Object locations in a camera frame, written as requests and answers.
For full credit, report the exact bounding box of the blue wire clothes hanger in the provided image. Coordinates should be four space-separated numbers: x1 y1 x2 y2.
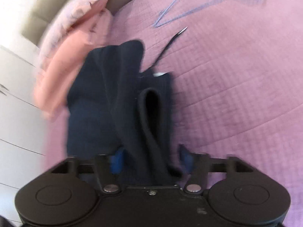
153 0 269 28

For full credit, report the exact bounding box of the folded peach duvet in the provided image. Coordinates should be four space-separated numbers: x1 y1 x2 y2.
33 9 112 118

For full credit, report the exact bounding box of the pink floral pillow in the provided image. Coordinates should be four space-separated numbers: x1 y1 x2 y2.
37 0 112 70

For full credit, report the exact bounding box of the navy blue garment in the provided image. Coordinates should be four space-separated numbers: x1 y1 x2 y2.
67 40 182 186

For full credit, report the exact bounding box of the pink quilted bedspread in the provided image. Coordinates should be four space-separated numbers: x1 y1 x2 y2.
45 0 302 226

